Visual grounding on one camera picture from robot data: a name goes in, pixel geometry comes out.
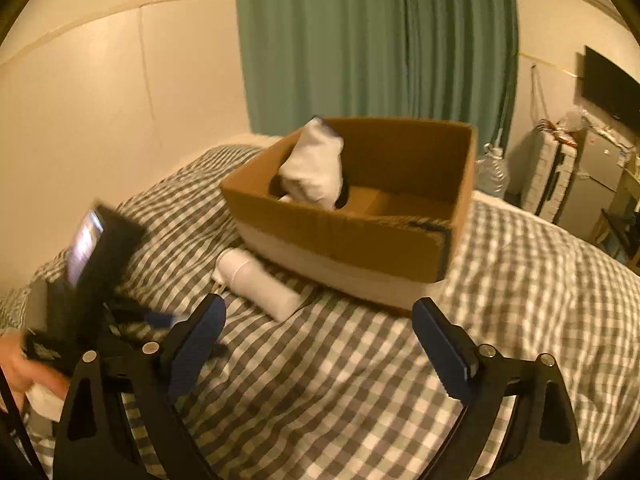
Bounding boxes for white pole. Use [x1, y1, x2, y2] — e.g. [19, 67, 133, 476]
[492, 104, 507, 152]

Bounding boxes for person's left hand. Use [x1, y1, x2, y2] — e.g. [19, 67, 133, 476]
[0, 332, 72, 411]

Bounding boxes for silver small fridge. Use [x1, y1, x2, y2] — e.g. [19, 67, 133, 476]
[554, 127, 634, 235]

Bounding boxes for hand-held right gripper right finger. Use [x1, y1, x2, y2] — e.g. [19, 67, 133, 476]
[412, 297, 584, 480]

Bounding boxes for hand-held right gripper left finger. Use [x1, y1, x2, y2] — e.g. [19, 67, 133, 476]
[52, 292, 227, 480]

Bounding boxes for black wall television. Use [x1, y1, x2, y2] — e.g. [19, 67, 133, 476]
[581, 45, 640, 127]

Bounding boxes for brown cardboard box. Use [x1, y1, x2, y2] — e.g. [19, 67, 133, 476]
[220, 116, 477, 312]

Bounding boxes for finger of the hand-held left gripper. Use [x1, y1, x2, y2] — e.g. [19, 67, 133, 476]
[106, 299, 177, 347]

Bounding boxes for clear plastic bag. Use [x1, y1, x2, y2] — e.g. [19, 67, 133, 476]
[556, 107, 589, 134]

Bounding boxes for large white sock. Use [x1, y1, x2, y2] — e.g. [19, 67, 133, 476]
[277, 117, 346, 210]

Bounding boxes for grey checkered blanket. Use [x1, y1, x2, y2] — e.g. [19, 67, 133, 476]
[0, 144, 640, 480]

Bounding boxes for clear water jug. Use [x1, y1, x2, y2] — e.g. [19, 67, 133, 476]
[474, 142, 511, 202]

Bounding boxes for wooden dressing table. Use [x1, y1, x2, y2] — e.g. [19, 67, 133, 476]
[591, 159, 640, 262]

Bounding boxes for green curtain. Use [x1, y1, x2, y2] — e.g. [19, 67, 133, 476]
[400, 0, 522, 162]
[231, 0, 417, 137]

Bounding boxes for hanging wall cables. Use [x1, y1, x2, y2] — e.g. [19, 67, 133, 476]
[529, 62, 549, 127]

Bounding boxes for white ribbed suitcase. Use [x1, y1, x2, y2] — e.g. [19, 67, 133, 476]
[521, 124, 577, 224]

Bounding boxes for white plastic bottle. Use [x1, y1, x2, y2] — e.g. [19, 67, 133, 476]
[212, 248, 304, 321]

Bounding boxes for wooden chair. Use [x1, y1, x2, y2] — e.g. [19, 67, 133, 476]
[599, 207, 640, 257]

